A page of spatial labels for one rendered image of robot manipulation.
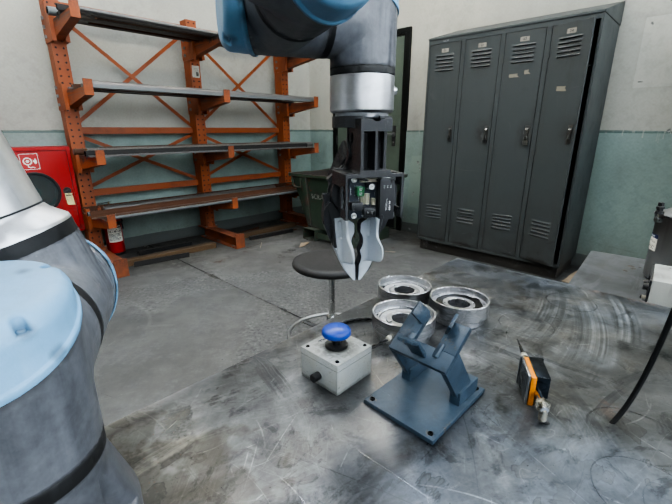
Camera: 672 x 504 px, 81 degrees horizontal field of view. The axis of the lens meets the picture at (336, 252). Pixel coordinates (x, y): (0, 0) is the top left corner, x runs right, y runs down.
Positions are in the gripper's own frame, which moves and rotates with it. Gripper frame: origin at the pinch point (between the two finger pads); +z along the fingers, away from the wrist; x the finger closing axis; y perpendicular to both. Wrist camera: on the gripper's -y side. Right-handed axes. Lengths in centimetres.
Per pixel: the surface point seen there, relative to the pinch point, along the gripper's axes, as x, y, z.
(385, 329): 6.1, -2.6, 11.7
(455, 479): 3.4, 22.7, 14.6
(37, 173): -159, -312, 14
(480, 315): 23.8, -3.1, 12.0
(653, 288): 88, -20, 21
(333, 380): -4.9, 6.8, 12.6
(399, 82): 169, -369, -65
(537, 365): 20.5, 13.5, 10.5
